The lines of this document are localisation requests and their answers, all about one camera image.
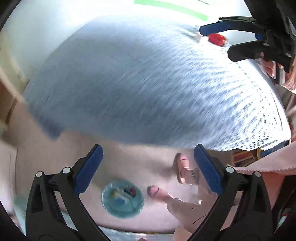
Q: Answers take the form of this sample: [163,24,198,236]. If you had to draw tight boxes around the beige packet red band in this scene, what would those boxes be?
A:
[183,28,203,43]

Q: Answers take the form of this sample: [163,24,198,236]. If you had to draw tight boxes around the red tin can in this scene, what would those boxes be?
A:
[208,33,228,47]

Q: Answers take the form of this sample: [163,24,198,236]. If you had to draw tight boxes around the wooden bed frame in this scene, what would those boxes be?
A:
[1,66,27,135]

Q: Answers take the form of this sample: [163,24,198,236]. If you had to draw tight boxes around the pink slipper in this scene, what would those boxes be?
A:
[147,186,173,204]
[176,153,200,185]

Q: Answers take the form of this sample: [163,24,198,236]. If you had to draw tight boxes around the teal trash bin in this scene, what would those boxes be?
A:
[101,180,144,219]

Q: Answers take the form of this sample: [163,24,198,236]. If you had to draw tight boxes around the green white wall poster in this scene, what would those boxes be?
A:
[134,0,210,21]

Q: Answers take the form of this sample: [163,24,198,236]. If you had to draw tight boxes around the left pink slipper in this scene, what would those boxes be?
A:
[147,186,173,204]

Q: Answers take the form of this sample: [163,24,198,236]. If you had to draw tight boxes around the right pink slipper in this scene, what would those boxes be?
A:
[176,153,200,185]

